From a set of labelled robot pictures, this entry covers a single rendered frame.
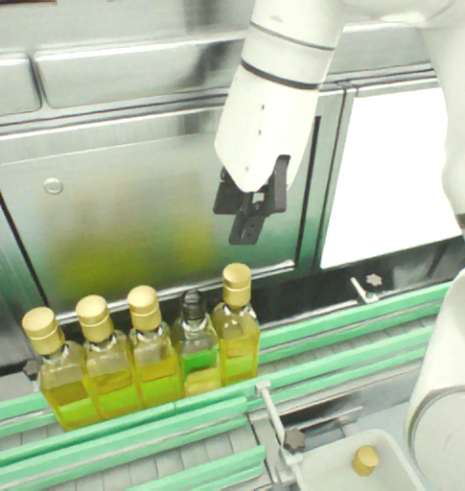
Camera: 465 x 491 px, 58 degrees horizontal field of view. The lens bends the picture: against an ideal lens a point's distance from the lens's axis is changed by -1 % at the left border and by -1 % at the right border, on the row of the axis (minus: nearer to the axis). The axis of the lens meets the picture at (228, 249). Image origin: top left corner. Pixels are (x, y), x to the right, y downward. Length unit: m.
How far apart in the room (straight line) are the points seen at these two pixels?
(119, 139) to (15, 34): 0.14
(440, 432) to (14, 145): 0.48
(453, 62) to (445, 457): 0.29
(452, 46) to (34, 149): 0.41
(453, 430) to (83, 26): 0.49
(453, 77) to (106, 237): 0.44
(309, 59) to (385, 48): 0.26
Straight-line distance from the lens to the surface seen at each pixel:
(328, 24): 0.36
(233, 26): 0.53
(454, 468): 0.35
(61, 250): 0.61
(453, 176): 0.30
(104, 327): 0.51
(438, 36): 0.40
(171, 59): 0.50
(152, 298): 0.49
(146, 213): 0.58
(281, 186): 0.37
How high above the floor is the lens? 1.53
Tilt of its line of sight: 42 degrees down
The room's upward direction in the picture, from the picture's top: straight up
